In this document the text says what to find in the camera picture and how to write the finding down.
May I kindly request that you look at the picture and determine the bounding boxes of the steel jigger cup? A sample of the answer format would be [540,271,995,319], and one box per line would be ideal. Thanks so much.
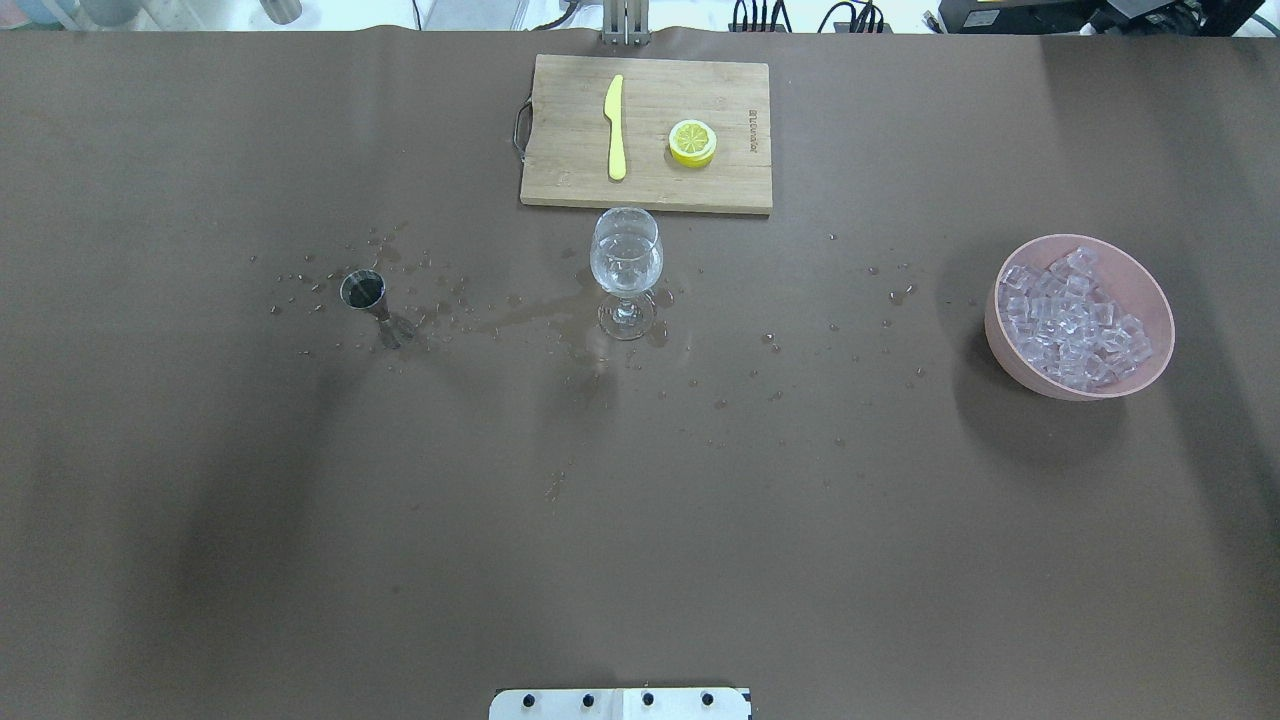
[338,269,416,350]

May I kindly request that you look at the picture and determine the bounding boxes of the clear wine glass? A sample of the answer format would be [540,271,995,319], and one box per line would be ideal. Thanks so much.
[589,208,664,341]

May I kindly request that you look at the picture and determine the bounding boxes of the clear ice cubes pile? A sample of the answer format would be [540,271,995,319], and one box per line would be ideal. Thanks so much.
[995,245,1156,393]

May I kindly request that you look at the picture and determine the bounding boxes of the bamboo cutting board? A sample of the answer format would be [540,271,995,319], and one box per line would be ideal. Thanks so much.
[518,54,774,217]

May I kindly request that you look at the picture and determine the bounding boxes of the yellow lemon slice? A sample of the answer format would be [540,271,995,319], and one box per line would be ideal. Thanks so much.
[667,119,718,168]

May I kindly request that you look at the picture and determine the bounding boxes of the yellow plastic knife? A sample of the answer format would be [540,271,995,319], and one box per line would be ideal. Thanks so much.
[603,74,627,182]

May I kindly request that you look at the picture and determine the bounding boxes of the pink bowl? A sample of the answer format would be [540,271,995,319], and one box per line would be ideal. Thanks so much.
[984,234,1176,402]

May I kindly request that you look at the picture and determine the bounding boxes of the aluminium frame post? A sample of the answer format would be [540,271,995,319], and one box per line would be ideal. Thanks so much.
[602,0,652,47]

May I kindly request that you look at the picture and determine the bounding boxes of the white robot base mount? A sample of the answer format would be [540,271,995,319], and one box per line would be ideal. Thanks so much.
[488,685,754,719]

